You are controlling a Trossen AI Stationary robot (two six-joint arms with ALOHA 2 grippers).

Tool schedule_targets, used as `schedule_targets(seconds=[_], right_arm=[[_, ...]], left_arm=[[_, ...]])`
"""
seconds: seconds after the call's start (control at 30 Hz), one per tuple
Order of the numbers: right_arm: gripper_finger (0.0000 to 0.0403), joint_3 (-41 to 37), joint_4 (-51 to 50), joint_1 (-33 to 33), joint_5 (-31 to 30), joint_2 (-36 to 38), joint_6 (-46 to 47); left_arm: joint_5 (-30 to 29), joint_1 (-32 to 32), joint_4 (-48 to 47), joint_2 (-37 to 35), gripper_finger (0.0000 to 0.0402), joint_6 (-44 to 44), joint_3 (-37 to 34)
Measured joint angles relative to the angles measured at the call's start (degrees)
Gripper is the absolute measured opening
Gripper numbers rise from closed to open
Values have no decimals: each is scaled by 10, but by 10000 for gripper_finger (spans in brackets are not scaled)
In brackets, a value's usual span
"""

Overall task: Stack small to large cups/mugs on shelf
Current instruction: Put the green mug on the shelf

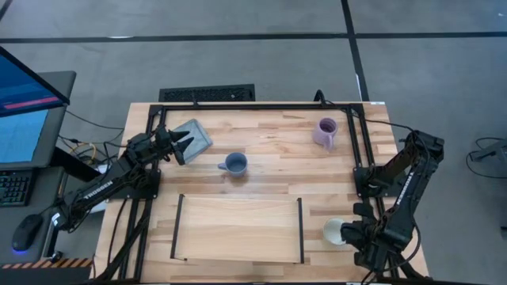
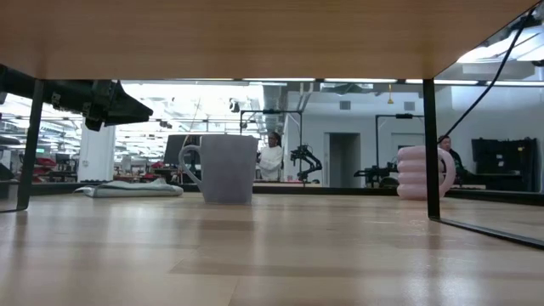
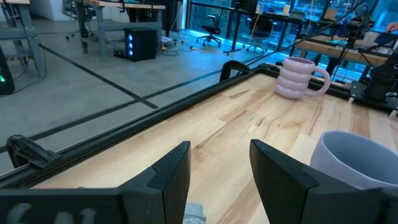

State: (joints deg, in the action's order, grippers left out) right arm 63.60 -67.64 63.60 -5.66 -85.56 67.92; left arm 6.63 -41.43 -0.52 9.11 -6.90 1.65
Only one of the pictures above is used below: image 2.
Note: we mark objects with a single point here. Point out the background dark monitor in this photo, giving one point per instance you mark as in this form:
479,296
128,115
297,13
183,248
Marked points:
185,149

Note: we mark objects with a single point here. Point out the pale purple ribbed mug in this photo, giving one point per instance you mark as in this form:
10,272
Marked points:
410,172

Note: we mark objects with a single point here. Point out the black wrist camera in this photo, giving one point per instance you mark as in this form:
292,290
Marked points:
94,124

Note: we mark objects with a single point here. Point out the black aluminium table frame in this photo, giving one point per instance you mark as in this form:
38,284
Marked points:
340,191

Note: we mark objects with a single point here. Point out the blue-grey mug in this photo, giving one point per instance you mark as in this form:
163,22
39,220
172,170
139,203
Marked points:
229,170

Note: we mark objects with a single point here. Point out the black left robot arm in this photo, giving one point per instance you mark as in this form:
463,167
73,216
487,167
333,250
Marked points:
13,87

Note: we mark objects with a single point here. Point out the black gantry frame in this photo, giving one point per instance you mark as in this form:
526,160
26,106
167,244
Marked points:
272,111
401,116

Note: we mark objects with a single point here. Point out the grey square plate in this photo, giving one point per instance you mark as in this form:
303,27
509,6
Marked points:
132,189

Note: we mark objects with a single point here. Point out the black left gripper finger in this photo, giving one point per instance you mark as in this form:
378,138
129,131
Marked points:
127,110

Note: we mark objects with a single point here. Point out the black cabinet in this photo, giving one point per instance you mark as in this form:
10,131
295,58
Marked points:
503,163

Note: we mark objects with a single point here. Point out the background black robot arm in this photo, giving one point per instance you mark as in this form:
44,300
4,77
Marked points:
306,159
376,174

